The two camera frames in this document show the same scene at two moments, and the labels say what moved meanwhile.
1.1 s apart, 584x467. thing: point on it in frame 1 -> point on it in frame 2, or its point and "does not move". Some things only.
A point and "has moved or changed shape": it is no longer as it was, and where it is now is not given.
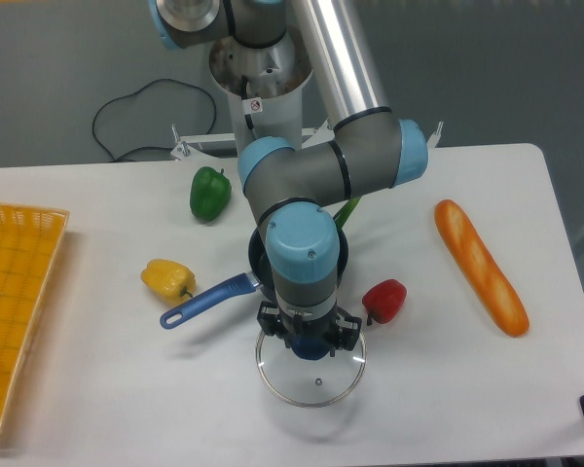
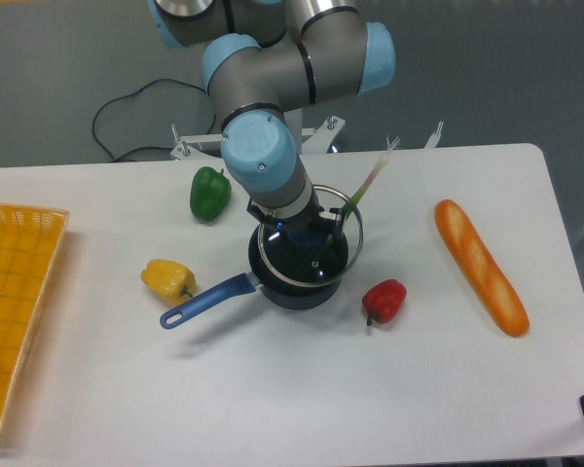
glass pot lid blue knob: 309,383 has moved or changed shape
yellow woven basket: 19,248 does not move
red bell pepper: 383,300 does not move
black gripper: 274,321 -> 304,233
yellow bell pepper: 169,278 does not move
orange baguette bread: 482,269 does not move
